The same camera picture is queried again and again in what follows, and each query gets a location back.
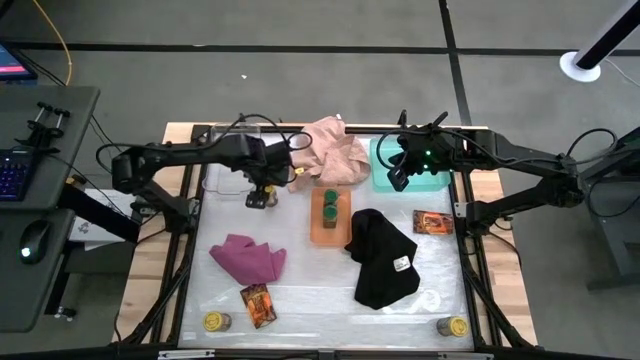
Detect yellow cable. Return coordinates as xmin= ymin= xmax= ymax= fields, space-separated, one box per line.
xmin=31 ymin=0 xmax=74 ymax=87

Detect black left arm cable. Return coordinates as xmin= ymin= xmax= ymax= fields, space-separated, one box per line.
xmin=94 ymin=112 xmax=314 ymax=174

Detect black pole white base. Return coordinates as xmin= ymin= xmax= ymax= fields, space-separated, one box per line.
xmin=558 ymin=0 xmax=640 ymax=84

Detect magenta cloth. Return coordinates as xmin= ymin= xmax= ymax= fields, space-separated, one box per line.
xmin=208 ymin=233 xmax=288 ymax=286

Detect white plastic table cover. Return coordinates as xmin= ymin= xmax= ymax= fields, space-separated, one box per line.
xmin=179 ymin=132 xmax=474 ymax=350

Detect grey equipment stand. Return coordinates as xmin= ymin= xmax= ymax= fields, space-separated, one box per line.
xmin=549 ymin=127 xmax=640 ymax=292

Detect black cloth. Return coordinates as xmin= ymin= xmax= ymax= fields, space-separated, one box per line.
xmin=344 ymin=208 xmax=421 ymax=311

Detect computer monitor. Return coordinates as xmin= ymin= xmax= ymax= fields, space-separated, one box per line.
xmin=0 ymin=42 xmax=39 ymax=82

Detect black clamp stand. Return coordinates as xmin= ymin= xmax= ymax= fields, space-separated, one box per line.
xmin=14 ymin=101 xmax=72 ymax=150

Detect teal plastic bin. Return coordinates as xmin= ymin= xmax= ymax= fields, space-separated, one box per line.
xmin=369 ymin=137 xmax=454 ymax=194

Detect black keyboard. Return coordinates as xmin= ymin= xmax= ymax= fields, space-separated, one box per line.
xmin=0 ymin=148 xmax=32 ymax=202

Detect orange spice packet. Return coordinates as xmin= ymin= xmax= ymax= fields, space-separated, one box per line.
xmin=412 ymin=209 xmax=455 ymax=236
xmin=239 ymin=283 xmax=278 ymax=330

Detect grey mouse desk panel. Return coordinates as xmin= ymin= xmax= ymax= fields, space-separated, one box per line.
xmin=0 ymin=208 xmax=76 ymax=334

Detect pink cloth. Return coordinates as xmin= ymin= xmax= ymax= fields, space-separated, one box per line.
xmin=287 ymin=115 xmax=372 ymax=194

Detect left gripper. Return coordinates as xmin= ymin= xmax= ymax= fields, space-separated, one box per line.
xmin=245 ymin=135 xmax=294 ymax=210

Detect orange tray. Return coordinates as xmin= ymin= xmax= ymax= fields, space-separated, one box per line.
xmin=309 ymin=187 xmax=353 ymax=248

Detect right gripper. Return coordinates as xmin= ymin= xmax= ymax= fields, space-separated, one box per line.
xmin=387 ymin=124 xmax=454 ymax=194

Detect black computer mouse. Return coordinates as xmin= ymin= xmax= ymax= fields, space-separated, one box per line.
xmin=18 ymin=219 xmax=52 ymax=266

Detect clear plastic bin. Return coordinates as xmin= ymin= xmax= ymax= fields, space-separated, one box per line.
xmin=202 ymin=122 xmax=262 ymax=195

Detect black metal table frame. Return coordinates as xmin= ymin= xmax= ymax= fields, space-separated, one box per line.
xmin=112 ymin=122 xmax=539 ymax=360

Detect grey keyboard desk panel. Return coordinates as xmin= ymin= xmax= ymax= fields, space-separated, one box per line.
xmin=0 ymin=84 xmax=101 ymax=212

